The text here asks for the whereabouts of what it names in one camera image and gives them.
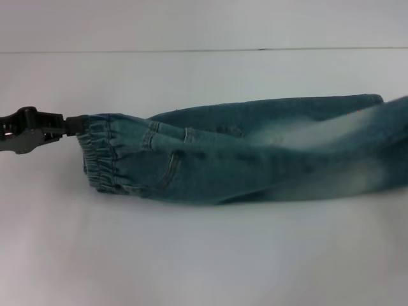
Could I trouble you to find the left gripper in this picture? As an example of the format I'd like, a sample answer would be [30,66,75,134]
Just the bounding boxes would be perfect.
[0,106,88,156]

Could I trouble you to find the blue denim shorts cartoon print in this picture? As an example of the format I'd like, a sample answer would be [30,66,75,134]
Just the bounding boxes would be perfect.
[76,93,408,207]

